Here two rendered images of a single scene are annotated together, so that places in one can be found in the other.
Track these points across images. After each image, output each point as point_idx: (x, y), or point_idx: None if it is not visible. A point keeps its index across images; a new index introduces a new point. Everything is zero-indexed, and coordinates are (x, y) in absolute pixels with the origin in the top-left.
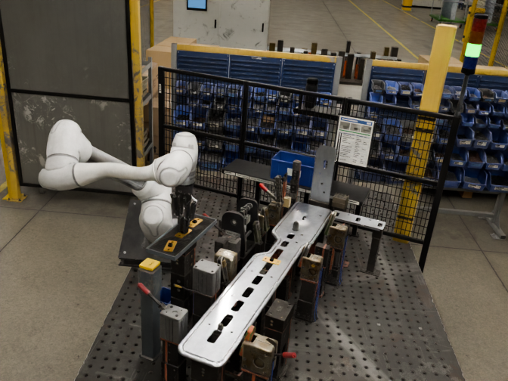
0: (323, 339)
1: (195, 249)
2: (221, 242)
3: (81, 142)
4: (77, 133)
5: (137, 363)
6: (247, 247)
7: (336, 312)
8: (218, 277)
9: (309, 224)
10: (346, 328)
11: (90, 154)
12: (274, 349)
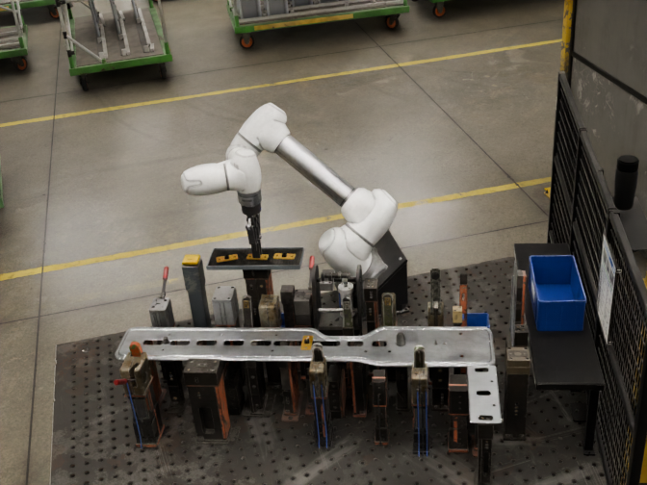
0: (290, 463)
1: (407, 317)
2: (281, 289)
3: (265, 130)
4: (267, 119)
5: None
6: (340, 323)
7: (351, 465)
8: (224, 309)
9: (426, 351)
10: (322, 480)
11: (274, 145)
12: (126, 371)
